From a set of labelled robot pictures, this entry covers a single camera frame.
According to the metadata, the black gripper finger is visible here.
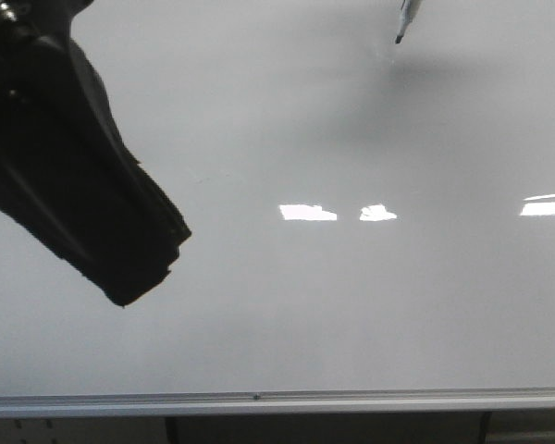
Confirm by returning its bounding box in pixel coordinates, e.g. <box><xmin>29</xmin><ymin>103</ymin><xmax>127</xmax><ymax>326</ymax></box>
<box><xmin>0</xmin><ymin>1</ymin><xmax>191</xmax><ymax>306</ymax></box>

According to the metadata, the black and white whiteboard marker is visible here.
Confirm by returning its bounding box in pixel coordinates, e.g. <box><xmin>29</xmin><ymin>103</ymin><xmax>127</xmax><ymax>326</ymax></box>
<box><xmin>394</xmin><ymin>0</ymin><xmax>422</xmax><ymax>44</ymax></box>

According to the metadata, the white whiteboard with aluminium frame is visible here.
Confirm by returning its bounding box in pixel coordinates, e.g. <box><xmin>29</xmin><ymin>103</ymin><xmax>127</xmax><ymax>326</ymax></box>
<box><xmin>0</xmin><ymin>1</ymin><xmax>555</xmax><ymax>417</ymax></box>

